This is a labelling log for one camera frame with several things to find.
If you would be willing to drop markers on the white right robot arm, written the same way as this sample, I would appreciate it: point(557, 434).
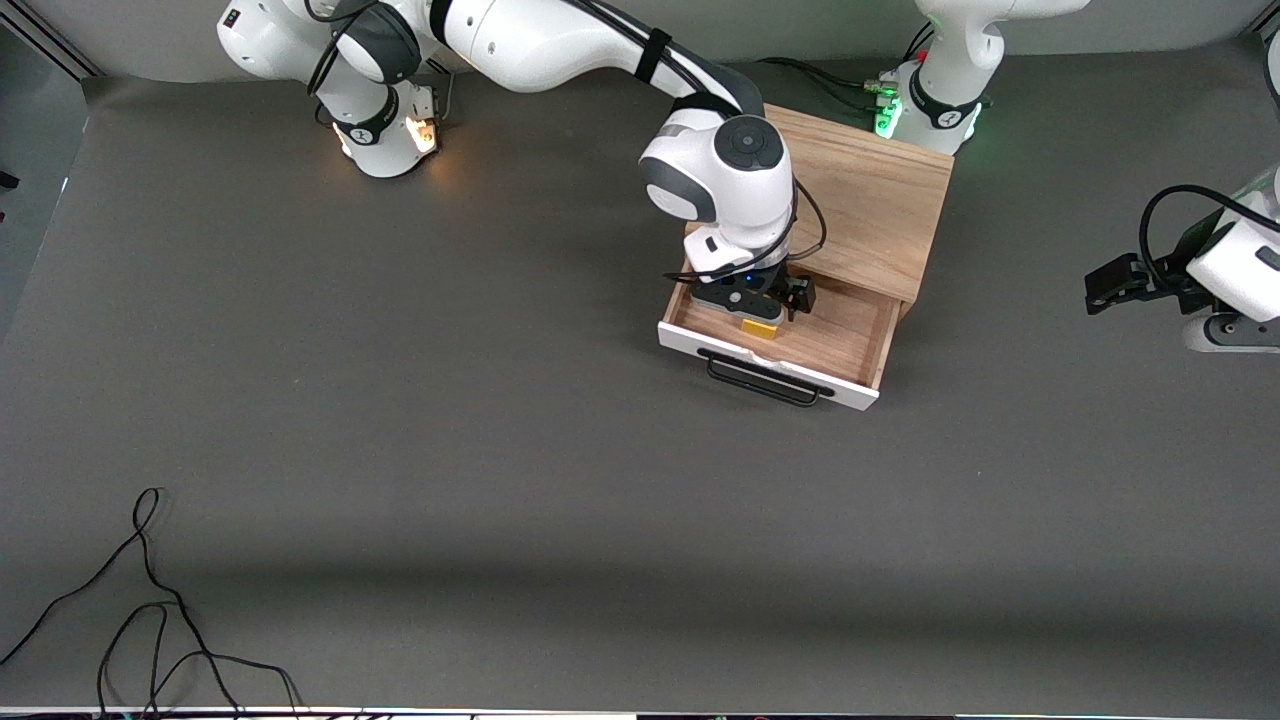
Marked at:
point(540, 40)

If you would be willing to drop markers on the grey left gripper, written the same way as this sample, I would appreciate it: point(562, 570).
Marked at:
point(1172, 279)

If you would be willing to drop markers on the yellow cube block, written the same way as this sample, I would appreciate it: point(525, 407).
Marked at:
point(760, 329)

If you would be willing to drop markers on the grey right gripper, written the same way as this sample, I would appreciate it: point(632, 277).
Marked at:
point(797, 294)

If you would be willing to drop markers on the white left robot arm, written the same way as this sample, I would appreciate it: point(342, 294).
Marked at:
point(940, 90)

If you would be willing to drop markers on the grey aluminium frame rail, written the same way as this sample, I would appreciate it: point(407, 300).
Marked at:
point(55, 45)

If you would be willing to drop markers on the wooden drawer cabinet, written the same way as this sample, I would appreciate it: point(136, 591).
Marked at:
point(870, 190)

